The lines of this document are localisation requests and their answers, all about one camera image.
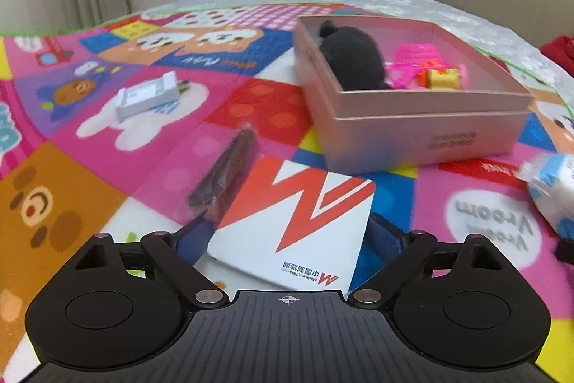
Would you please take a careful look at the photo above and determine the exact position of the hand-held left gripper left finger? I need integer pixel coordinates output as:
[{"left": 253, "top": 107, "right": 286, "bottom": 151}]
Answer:
[{"left": 75, "top": 212, "right": 229, "bottom": 308}]

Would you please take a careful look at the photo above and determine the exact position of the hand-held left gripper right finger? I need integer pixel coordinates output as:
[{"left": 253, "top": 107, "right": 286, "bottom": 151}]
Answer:
[{"left": 349, "top": 212, "right": 499, "bottom": 308}]

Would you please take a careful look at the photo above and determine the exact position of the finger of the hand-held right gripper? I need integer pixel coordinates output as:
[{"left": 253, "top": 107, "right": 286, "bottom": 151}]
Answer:
[{"left": 556, "top": 238, "right": 574, "bottom": 263}]

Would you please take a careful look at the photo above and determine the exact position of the blue tissue pack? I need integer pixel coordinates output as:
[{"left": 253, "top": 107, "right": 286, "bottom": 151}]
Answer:
[{"left": 518, "top": 153, "right": 574, "bottom": 235}]

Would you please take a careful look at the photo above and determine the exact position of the dark packet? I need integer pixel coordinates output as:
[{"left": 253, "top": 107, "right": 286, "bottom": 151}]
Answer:
[{"left": 177, "top": 127, "right": 261, "bottom": 226}]

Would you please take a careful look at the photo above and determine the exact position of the white card with red mark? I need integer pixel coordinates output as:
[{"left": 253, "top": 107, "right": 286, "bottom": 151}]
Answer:
[{"left": 207, "top": 155, "right": 376, "bottom": 293}]

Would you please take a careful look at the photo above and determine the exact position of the pink cardboard box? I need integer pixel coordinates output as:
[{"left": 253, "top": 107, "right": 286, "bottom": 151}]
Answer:
[{"left": 293, "top": 16, "right": 534, "bottom": 175}]

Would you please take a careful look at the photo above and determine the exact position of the white battery charger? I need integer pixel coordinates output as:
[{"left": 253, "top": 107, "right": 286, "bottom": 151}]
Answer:
[{"left": 114, "top": 71, "right": 191, "bottom": 123}]

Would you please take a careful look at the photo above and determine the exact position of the yellow jelly cup pink lid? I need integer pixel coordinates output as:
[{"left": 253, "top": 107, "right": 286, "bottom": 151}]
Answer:
[{"left": 419, "top": 66, "right": 471, "bottom": 92}]

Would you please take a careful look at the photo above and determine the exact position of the black plush toy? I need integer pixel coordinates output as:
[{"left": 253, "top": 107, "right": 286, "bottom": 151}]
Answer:
[{"left": 316, "top": 20, "right": 393, "bottom": 91}]

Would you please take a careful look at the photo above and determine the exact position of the pink plastic basket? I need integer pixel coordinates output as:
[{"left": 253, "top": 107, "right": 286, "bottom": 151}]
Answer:
[{"left": 386, "top": 43, "right": 449, "bottom": 90}]

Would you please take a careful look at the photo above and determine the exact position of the colourful printed play mat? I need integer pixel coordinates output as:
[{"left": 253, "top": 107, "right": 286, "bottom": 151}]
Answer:
[{"left": 0, "top": 4, "right": 574, "bottom": 383}]

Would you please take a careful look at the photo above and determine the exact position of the red cloth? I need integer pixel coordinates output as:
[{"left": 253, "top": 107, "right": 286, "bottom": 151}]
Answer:
[{"left": 540, "top": 35, "right": 574, "bottom": 76}]

